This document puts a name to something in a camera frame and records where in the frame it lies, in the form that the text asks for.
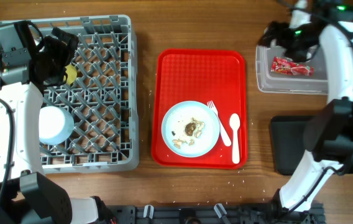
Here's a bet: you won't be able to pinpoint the yellow cup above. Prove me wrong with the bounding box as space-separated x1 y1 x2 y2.
63 64 77 85

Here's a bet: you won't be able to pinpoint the red foil wrapper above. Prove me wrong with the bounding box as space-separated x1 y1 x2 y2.
270 57 314 77

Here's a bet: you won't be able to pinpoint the light blue bowl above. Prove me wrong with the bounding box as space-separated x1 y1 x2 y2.
39 106 74 145

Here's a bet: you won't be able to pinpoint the white plastic spoon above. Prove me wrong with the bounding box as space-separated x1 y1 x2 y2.
229 113 241 164

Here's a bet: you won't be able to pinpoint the white plastic fork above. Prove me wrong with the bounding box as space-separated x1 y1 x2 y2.
207 100 232 147

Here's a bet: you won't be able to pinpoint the food scraps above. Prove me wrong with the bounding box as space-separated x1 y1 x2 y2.
172 118 205 149

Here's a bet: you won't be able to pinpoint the light blue plate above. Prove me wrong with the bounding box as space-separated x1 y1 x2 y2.
161 101 220 158

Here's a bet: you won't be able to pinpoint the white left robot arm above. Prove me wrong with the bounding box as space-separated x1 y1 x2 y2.
0 21 117 223

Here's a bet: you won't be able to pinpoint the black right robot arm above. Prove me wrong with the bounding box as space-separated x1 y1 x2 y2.
255 1 353 223

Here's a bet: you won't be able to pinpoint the grey dishwasher rack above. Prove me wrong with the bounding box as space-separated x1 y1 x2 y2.
0 14 140 174

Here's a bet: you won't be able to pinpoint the clear plastic bin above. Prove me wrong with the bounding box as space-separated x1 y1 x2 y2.
255 45 328 95

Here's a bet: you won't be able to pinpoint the black plastic tray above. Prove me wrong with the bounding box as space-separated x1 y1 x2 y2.
270 114 336 175

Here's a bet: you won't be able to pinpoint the red plastic tray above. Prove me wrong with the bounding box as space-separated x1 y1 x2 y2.
151 49 248 169

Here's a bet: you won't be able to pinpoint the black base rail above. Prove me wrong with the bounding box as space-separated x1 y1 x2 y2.
108 203 326 224

